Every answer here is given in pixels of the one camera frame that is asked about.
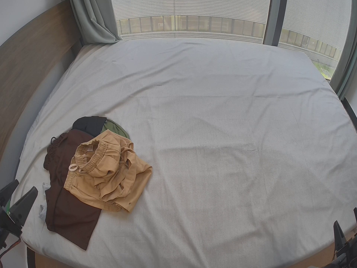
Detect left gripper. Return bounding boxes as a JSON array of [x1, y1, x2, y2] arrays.
[[0, 179, 38, 248]]

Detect bed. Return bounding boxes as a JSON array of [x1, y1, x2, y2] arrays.
[[0, 0, 355, 268]]

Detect green garment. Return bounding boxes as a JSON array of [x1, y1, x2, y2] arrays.
[[101, 118, 131, 140]]

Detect black garment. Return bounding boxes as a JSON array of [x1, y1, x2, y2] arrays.
[[72, 116, 108, 136]]

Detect window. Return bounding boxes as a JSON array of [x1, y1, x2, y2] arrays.
[[107, 0, 357, 101]]

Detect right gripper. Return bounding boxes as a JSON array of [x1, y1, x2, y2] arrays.
[[333, 207, 357, 268]]

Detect white garment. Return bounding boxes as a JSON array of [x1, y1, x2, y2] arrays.
[[38, 183, 51, 223]]

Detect tan shorts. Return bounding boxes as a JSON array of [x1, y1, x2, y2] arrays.
[[64, 130, 153, 213]]

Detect brown shorts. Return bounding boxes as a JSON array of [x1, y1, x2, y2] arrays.
[[43, 130, 102, 251]]

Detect grey-green curtain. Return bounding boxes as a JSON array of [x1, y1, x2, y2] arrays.
[[67, 0, 123, 44]]

